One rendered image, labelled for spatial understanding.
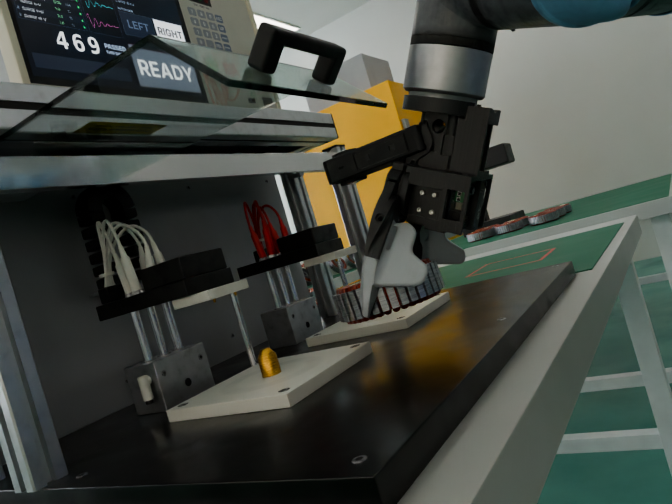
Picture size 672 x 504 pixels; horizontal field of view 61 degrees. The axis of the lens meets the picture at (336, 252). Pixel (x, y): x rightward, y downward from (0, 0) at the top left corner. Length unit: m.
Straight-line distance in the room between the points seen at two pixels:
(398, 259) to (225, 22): 0.55
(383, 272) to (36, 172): 0.33
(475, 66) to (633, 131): 5.26
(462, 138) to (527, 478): 0.29
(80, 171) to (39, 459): 0.26
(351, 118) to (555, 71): 2.22
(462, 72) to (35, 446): 0.46
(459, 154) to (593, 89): 5.30
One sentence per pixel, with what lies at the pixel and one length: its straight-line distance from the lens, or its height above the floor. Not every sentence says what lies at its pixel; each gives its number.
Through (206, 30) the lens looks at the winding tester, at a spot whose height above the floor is 1.24.
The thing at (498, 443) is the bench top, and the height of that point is 0.75.
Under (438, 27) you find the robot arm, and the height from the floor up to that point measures 1.04.
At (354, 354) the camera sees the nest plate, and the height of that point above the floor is 0.78.
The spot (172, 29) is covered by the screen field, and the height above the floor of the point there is 1.23.
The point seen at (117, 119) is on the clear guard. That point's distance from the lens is 0.59.
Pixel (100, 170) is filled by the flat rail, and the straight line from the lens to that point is 0.62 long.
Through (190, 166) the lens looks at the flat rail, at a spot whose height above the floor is 1.03.
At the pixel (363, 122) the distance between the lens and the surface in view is 4.41.
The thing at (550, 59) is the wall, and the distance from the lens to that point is 5.91.
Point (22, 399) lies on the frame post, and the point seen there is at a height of 0.84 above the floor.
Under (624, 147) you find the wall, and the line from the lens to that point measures 5.77.
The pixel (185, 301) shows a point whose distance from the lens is 0.59.
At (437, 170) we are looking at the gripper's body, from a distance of 0.52.
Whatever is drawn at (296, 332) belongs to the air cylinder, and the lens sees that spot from 0.82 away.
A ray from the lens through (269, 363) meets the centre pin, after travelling 0.57.
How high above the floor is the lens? 0.88
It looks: level
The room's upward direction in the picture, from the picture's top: 17 degrees counter-clockwise
